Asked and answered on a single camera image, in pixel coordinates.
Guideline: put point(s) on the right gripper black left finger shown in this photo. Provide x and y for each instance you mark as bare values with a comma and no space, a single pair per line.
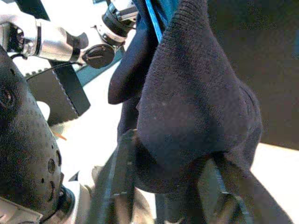
119,175

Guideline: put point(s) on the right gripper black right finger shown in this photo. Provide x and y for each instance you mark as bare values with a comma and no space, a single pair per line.
217,198

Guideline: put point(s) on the dark navy hoodie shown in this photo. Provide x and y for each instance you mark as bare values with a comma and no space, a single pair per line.
198,93

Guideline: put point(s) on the blue plastic hanger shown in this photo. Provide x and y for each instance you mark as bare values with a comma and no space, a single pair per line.
154,21

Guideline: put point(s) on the black foam mat panel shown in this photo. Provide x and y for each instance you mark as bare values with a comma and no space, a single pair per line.
63,93

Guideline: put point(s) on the black robot torso shell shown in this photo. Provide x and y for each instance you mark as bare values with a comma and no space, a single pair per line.
23,140

